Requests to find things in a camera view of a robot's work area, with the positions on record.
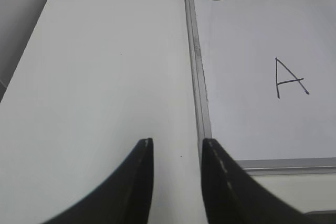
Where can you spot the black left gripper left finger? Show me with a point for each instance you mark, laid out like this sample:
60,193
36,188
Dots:
124,197

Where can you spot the aluminium framed whiteboard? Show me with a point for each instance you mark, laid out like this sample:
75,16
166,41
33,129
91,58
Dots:
264,81

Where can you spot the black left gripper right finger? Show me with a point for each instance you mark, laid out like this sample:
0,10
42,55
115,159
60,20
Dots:
230,195

